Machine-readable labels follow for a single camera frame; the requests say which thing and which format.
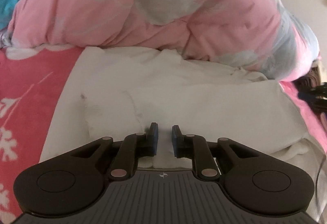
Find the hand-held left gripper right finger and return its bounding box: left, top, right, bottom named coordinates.
left=171, top=125, right=258, bottom=181

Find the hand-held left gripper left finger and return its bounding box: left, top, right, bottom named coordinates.
left=70, top=122, right=159, bottom=181

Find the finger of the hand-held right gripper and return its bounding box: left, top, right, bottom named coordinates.
left=299, top=84, right=327, bottom=101
left=310, top=100, right=327, bottom=112

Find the white garment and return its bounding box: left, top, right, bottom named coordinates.
left=41, top=46, right=319, bottom=171

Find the dark garment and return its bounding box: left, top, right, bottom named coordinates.
left=294, top=68, right=322, bottom=89

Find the pink floral bed blanket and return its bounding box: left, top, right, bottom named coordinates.
left=0, top=47, right=327, bottom=217

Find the pink grey floral quilt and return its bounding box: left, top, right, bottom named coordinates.
left=8, top=0, right=321, bottom=82

